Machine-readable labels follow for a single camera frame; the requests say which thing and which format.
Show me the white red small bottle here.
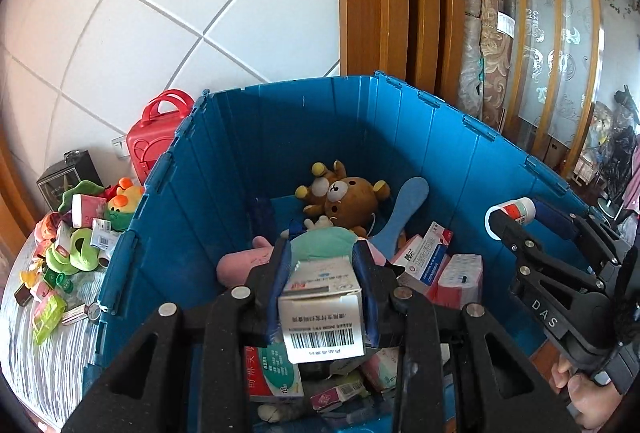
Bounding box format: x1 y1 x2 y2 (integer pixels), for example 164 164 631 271
484 197 536 241

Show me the large Peppa pig plush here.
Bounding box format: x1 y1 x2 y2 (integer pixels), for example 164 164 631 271
216 227 387 289

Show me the purple white medicine box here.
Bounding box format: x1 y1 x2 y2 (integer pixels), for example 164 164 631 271
62 303 102 326

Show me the white barcode medicine box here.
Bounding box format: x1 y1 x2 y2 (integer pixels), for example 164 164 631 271
278 257 364 365

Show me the green wet wipes pack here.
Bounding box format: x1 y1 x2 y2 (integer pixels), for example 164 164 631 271
32 291 66 345

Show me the green frog plush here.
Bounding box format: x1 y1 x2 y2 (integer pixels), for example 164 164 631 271
46 224 100 276

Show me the person right hand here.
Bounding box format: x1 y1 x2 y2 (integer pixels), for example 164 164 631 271
549 355 623 432

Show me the red green toothpaste box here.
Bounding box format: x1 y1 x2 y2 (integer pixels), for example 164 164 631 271
244 343 304 401

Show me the blue shoehorn paddle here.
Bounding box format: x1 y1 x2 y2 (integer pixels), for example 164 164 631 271
370 176 430 261

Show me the green yellow duck plush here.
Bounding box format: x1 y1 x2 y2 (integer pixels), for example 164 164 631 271
104 177 144 233

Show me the brown bear plush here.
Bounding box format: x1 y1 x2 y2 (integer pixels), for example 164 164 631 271
295 161 390 237

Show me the yellow duck snowball clamp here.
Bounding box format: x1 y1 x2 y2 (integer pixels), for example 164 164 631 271
20 255 46 289

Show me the white tissue pack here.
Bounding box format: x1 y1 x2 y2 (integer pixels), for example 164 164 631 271
72 193 107 228

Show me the blue plastic storage crate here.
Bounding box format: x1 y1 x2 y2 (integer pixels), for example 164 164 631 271
65 73 587 432

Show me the orange pink pig plush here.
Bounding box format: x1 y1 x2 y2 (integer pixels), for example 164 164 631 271
34 212 62 245

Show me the green felt leaf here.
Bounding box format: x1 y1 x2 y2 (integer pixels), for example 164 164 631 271
58 179 105 213

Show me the black coffee cup gift box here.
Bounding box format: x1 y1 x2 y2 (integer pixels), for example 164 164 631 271
37 150 102 210

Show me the red toy suitcase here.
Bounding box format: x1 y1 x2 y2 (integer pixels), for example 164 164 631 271
126 88 194 184

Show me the rolled carpet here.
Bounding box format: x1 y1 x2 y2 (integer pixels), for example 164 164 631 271
456 0 516 130

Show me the wooden glass partition screen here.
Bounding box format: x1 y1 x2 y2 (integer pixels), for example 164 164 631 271
497 0 604 178

